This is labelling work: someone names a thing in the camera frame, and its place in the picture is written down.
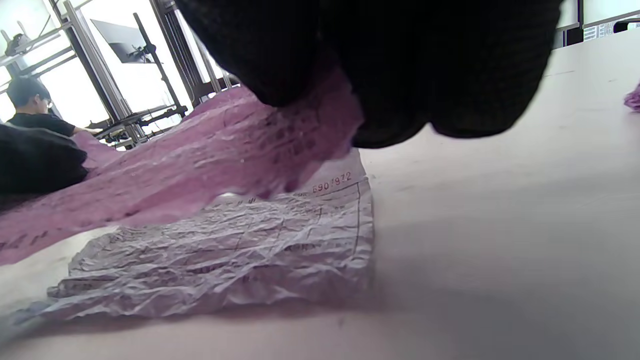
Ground person's right hand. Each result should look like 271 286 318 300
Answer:
175 0 563 149

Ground person's left hand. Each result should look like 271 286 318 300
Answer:
0 122 91 197

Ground pink paper invoice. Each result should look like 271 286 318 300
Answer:
624 82 640 112
0 67 366 266

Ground white paper invoice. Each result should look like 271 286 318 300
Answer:
10 149 376 321

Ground black monitor on arm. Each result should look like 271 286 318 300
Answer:
90 19 157 65

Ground grey metal frame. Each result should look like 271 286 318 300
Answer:
47 0 151 148

